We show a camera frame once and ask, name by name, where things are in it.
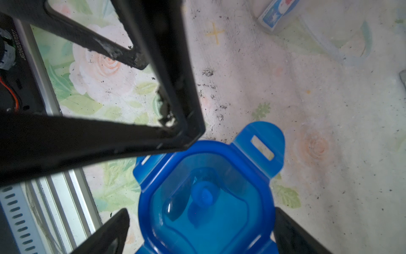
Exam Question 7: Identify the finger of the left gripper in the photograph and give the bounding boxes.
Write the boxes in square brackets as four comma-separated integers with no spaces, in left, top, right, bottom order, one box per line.
[1,1,205,186]
[1,1,148,70]

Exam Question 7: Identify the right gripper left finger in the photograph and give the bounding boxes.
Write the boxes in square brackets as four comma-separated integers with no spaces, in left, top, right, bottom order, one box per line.
[71,208,130,254]

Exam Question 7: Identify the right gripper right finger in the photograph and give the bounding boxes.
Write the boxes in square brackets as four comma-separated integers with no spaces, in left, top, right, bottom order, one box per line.
[273,207,332,254]

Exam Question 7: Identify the blue lid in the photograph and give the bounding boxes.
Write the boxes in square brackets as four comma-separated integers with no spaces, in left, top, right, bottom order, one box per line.
[133,121,285,254]

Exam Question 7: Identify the toothpaste tube front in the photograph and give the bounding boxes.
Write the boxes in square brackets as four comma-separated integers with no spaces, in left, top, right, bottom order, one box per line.
[258,0,299,31]

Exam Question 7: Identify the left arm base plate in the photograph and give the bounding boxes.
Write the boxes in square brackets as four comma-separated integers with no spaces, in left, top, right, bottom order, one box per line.
[1,13,46,114]

